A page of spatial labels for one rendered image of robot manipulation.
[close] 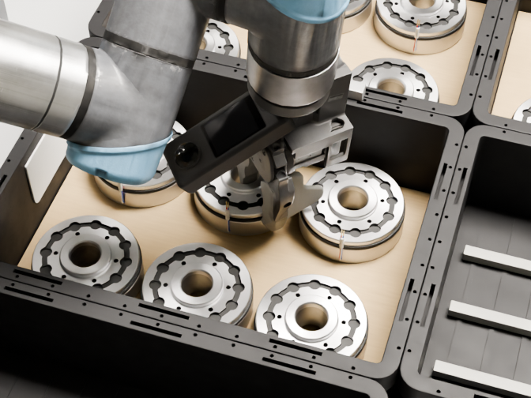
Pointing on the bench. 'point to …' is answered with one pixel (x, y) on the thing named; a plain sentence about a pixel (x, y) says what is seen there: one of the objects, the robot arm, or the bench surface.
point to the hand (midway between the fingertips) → (256, 205)
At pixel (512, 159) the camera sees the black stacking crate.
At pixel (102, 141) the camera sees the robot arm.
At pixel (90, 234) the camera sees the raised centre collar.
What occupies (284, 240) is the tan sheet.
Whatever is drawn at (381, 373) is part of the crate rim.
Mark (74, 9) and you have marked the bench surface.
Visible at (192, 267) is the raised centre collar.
